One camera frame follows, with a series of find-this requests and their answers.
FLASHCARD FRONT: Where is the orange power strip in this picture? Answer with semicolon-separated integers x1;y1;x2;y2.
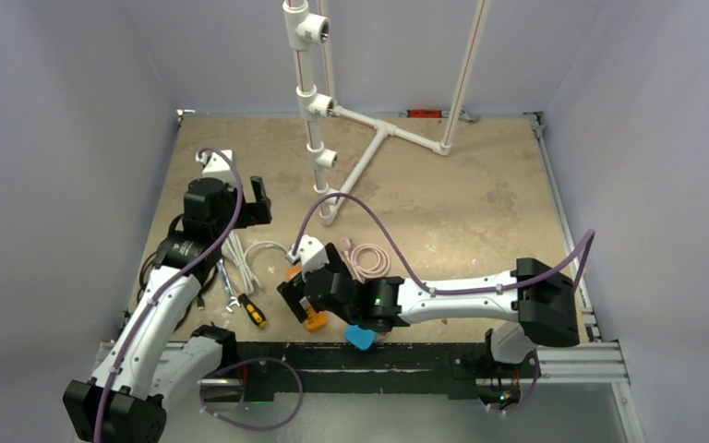
286;265;328;333

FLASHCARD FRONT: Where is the white power cord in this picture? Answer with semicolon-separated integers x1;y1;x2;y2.
222;229;295;294

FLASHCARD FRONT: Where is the pink power cord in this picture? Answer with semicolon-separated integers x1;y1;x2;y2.
339;236;392;283

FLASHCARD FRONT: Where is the blue plug adapter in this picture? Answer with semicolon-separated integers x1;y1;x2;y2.
344;325;379;351

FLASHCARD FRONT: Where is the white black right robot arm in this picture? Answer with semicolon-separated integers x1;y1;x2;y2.
277;239;580;376

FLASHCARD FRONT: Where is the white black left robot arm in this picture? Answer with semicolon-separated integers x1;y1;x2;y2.
63;176;272;442

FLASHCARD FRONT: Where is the silver open-end wrench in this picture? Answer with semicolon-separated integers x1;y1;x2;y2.
216;258;240;313

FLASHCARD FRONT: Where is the yellow black handled screwdriver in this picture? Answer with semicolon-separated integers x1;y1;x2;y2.
237;293;268;329

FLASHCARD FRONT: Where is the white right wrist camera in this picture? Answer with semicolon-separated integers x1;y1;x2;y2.
286;234;329;274

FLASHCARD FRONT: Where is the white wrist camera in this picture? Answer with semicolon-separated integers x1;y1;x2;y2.
195;150;236;186
286;234;329;274

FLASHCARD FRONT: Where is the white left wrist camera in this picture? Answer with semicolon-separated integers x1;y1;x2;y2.
195;150;236;186

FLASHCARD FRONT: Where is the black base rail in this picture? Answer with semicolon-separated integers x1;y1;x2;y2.
203;341;541;401

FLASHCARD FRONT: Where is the black coiled cable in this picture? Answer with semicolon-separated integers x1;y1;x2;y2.
138;215;222;331

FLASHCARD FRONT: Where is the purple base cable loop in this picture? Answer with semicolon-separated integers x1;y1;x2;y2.
198;356;305;433

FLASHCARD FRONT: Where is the white PVC pipe frame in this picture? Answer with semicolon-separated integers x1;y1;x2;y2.
282;1;491;226

